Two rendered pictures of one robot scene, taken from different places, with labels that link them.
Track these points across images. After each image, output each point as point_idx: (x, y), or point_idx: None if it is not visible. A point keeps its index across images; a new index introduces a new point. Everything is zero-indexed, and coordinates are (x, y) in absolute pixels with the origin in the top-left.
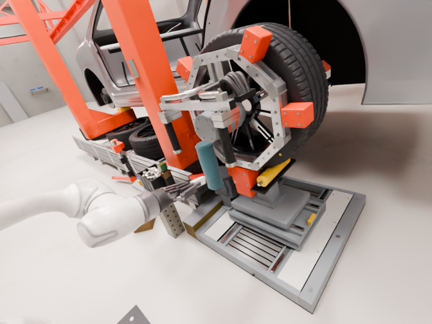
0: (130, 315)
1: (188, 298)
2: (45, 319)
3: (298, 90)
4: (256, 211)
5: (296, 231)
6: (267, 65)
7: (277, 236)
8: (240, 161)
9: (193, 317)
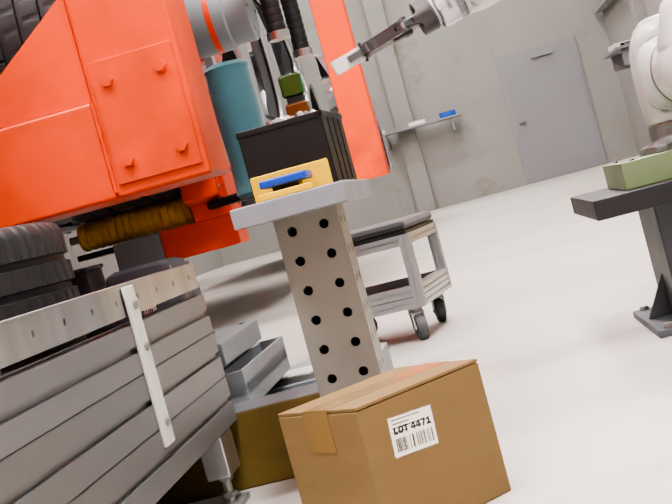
0: (609, 196)
1: (531, 380)
2: (671, 52)
3: None
4: (235, 331)
5: (256, 344)
6: None
7: (277, 360)
8: None
9: (549, 367)
